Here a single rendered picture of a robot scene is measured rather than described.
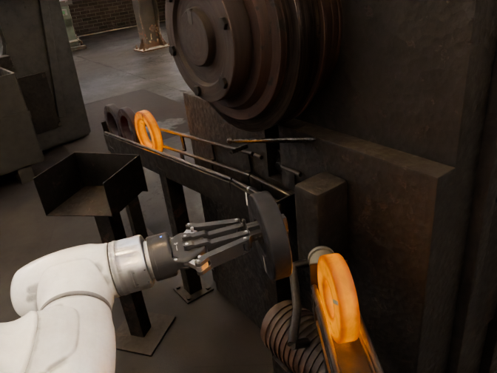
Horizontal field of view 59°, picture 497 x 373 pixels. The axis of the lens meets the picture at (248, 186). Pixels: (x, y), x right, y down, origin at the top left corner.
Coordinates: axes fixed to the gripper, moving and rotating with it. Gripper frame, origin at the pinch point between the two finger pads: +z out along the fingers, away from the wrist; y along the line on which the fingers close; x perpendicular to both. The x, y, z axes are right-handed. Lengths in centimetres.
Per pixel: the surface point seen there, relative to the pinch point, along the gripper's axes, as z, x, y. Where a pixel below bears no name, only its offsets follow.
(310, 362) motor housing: 4.3, -33.9, 1.8
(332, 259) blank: 9.6, -6.6, 4.9
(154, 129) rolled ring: -16, -12, -100
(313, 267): 8.4, -13.5, -2.4
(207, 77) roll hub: -0.6, 18.5, -36.6
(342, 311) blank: 7.5, -10.9, 12.8
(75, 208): -46, -23, -73
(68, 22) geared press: -133, -29, -860
